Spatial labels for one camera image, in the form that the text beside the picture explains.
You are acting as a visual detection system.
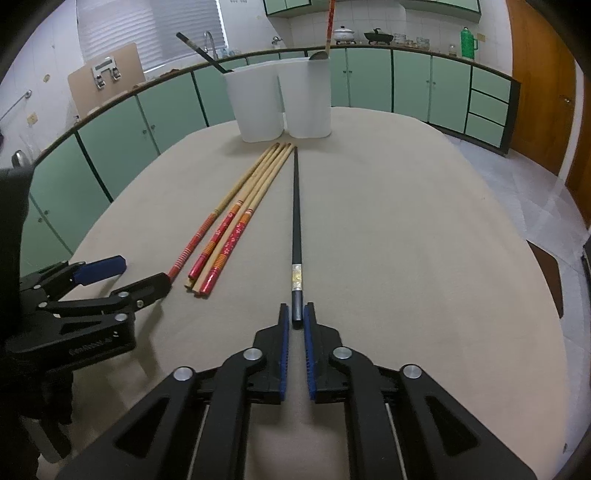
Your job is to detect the striped red bamboo chopstick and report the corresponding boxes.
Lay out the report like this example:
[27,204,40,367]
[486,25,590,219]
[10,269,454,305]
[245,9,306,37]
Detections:
[168,143,279,283]

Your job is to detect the red-patterned bamboo chopstick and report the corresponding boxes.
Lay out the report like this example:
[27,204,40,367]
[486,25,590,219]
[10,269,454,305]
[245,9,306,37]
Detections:
[193,143,296,297]

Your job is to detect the black chopstick with inlay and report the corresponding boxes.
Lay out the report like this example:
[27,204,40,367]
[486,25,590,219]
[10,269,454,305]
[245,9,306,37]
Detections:
[291,148,304,329]

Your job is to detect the red-ended bamboo chopstick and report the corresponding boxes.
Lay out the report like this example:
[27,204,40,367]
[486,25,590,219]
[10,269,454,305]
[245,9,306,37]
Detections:
[324,0,336,58]

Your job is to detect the orange-red bamboo chopstick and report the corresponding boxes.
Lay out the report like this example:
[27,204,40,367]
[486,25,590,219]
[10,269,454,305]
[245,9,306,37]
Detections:
[184,143,290,294]

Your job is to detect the black spoon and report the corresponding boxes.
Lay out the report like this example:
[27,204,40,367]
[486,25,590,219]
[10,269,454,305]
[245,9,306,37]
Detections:
[214,64,233,74]

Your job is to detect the green lower kitchen cabinets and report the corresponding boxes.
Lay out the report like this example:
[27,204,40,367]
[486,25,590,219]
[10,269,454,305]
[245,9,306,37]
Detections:
[20,46,521,274]

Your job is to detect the green kitchen cabinets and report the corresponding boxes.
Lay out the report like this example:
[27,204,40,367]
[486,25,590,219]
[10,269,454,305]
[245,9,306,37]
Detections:
[262,0,482,19]
[20,46,521,274]

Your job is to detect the chrome kitchen faucet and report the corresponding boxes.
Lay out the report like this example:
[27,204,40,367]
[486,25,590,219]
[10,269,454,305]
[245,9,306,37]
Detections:
[204,30,218,60]

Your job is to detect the green upper kitchen cabinets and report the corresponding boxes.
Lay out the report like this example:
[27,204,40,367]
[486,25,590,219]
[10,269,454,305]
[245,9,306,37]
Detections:
[262,0,482,19]

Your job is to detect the steel electric kettle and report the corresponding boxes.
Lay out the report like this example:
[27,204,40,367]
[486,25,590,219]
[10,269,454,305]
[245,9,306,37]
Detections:
[11,150,34,168]

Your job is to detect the brown wooden stool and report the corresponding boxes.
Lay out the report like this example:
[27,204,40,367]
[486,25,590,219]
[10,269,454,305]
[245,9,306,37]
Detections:
[527,241,564,319]

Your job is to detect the white window blind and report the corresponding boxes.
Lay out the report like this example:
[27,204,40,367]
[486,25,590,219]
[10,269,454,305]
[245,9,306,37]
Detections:
[76,0,228,70]

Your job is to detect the white two-compartment utensil holder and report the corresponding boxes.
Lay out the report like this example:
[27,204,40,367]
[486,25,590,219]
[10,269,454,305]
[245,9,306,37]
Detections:
[223,57,332,143]

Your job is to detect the white cooking pot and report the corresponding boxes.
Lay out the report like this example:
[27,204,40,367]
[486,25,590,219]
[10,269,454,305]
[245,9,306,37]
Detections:
[332,26,356,45]

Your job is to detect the black wok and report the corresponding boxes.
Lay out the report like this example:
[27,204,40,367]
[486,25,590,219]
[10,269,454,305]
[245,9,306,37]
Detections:
[363,28,394,45]

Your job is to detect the green thermos flask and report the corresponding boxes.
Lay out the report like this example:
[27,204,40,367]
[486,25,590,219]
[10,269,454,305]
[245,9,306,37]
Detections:
[460,27,479,60]

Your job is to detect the brown wooden door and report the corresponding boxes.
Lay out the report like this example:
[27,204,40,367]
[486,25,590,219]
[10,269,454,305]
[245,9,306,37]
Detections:
[507,0,576,175]

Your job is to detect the chrome towel rail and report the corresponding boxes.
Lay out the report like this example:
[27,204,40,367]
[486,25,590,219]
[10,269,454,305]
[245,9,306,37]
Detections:
[0,89,32,121]

